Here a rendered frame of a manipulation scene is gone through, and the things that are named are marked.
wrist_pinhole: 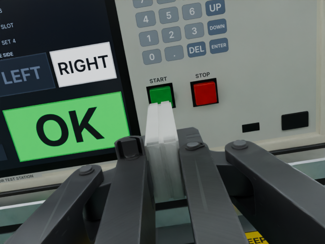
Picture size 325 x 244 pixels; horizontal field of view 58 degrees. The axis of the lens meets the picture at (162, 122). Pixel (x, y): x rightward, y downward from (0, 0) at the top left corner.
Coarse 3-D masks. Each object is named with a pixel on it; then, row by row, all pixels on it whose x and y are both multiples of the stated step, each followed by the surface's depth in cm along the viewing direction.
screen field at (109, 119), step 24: (96, 96) 25; (120, 96) 25; (24, 120) 26; (48, 120) 26; (72, 120) 26; (96, 120) 26; (120, 120) 26; (24, 144) 27; (48, 144) 27; (72, 144) 27; (96, 144) 27
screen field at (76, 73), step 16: (80, 48) 24; (96, 48) 24; (0, 64) 24; (16, 64) 24; (32, 64) 24; (48, 64) 24; (64, 64) 24; (80, 64) 24; (96, 64) 24; (112, 64) 25; (0, 80) 25; (16, 80) 25; (32, 80) 25; (48, 80) 25; (64, 80) 25; (80, 80) 25; (96, 80) 25; (0, 96) 25
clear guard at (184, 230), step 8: (240, 216) 27; (184, 224) 27; (248, 224) 26; (160, 232) 27; (168, 232) 26; (176, 232) 26; (184, 232) 26; (160, 240) 26; (168, 240) 26; (176, 240) 25; (184, 240) 25; (192, 240) 25
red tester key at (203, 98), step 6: (198, 84) 25; (204, 84) 25; (210, 84) 25; (198, 90) 25; (204, 90) 25; (210, 90) 25; (198, 96) 25; (204, 96) 25; (210, 96) 25; (216, 96) 25; (198, 102) 25; (204, 102) 25; (210, 102) 25
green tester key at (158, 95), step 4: (156, 88) 25; (160, 88) 25; (164, 88) 25; (168, 88) 25; (152, 92) 25; (156, 92) 25; (160, 92) 25; (164, 92) 25; (168, 92) 25; (152, 96) 25; (156, 96) 25; (160, 96) 25; (164, 96) 25; (168, 96) 25; (152, 100) 25; (156, 100) 25; (160, 100) 25; (164, 100) 25; (168, 100) 25; (172, 104) 25
